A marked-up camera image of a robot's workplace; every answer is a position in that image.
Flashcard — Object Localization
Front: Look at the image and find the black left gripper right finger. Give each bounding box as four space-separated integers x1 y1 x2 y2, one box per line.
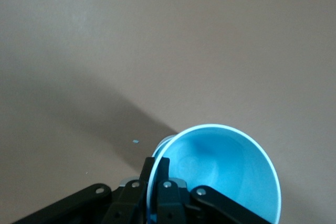
151 156 185 224

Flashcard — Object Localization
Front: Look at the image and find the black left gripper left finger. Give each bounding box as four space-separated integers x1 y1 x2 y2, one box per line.
103 157 156 224

